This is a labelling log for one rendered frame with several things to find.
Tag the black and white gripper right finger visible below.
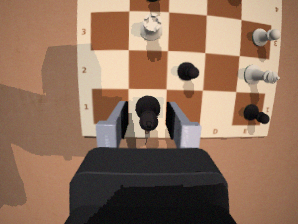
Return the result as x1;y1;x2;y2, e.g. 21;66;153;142
166;102;202;148

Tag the brown and cream chessboard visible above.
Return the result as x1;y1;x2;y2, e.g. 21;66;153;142
77;0;282;138

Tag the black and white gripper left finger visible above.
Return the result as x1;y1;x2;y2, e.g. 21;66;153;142
96;101;128;148

